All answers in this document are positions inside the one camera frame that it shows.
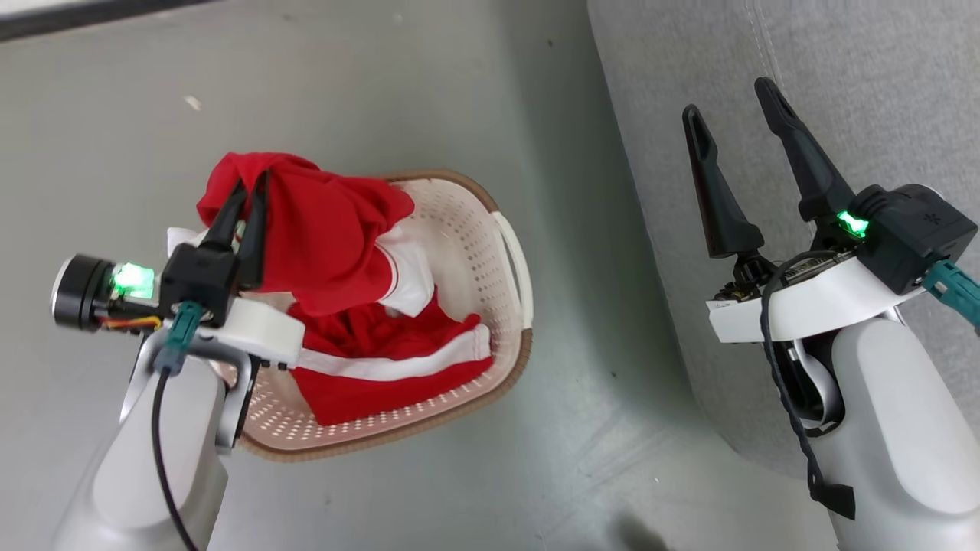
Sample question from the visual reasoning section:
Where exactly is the teal right camera connector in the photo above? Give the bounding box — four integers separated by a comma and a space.
922, 259, 980, 331

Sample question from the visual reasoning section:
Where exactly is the teal left camera connector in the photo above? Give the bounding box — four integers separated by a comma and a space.
153, 301, 206, 377

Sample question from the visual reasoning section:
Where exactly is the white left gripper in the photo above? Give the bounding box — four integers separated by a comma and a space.
52, 170, 304, 370

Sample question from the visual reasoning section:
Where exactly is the dark wall baseboard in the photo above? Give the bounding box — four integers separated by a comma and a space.
0, 0, 209, 44

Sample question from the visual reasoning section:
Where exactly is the teal camera connector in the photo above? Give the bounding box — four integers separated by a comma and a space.
153, 301, 206, 377
922, 259, 980, 331

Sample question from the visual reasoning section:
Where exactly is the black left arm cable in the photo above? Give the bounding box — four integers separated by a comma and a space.
150, 367, 201, 551

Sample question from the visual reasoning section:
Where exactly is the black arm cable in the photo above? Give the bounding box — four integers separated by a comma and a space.
759, 250, 857, 521
150, 367, 201, 551

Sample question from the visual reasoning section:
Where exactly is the red garment with white stripe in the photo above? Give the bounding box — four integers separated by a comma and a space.
287, 287, 495, 427

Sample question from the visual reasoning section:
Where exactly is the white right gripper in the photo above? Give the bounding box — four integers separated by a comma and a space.
681, 77, 947, 345

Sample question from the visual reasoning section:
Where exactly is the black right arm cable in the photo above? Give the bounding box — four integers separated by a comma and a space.
759, 250, 857, 521

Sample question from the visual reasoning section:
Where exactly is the red sweatshirt with white trim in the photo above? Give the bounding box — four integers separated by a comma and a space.
167, 152, 438, 318

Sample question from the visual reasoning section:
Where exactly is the cream perforated laundry basket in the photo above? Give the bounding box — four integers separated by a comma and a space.
207, 169, 534, 462

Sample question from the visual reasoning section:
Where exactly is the grey fabric sofa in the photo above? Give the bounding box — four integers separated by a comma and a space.
587, 0, 980, 483

